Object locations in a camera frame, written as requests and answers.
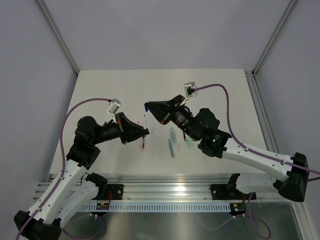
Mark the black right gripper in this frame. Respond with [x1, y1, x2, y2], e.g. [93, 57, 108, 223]
[146, 94, 201, 142]

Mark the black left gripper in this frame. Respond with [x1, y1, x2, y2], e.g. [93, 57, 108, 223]
[91, 112, 149, 145]

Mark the white marker pen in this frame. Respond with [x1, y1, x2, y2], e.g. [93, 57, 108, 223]
[143, 114, 147, 129]

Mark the light blue pen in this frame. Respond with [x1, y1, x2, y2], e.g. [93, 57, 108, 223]
[168, 139, 175, 158]

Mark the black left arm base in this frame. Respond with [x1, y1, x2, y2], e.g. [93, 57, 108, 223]
[85, 173, 124, 201]

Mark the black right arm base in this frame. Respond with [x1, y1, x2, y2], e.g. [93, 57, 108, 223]
[209, 173, 250, 200]

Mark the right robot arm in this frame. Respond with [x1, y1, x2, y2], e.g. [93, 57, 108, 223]
[144, 95, 309, 203]

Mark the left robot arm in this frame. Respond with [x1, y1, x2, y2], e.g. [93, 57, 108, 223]
[13, 112, 150, 240]

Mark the red gel pen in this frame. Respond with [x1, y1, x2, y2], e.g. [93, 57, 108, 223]
[142, 136, 145, 150]

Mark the green highlighter pen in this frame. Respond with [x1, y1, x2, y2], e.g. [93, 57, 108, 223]
[170, 127, 177, 145]

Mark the green highlighter cap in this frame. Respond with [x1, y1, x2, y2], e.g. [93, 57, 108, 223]
[186, 139, 193, 148]

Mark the left controller board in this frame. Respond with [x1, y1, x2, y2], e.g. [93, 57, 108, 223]
[96, 202, 110, 211]

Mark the controller board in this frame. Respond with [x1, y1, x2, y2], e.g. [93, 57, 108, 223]
[230, 202, 247, 214]
[96, 202, 110, 211]

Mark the right controller board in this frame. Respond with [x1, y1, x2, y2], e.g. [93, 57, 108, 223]
[230, 202, 247, 214]

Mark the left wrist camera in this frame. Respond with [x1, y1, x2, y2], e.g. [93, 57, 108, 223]
[107, 98, 121, 122]

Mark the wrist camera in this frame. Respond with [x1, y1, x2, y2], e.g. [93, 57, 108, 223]
[183, 81, 198, 104]
[107, 98, 121, 122]

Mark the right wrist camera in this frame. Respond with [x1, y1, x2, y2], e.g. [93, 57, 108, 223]
[183, 81, 198, 104]

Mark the aluminium rail frame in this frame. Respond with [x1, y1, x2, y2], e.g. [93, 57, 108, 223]
[32, 173, 305, 203]

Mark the white slotted cable duct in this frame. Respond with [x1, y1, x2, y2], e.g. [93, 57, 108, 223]
[79, 202, 231, 213]

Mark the right side aluminium rail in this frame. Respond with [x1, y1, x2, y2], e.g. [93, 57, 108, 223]
[244, 70, 280, 154]

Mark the left aluminium corner post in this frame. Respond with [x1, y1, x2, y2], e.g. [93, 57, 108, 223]
[34, 0, 80, 76]

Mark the aluminium corner post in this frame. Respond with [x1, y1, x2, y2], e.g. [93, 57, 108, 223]
[251, 0, 300, 77]
[34, 0, 80, 76]

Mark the right aluminium corner post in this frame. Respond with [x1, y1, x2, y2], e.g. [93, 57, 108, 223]
[251, 0, 300, 77]

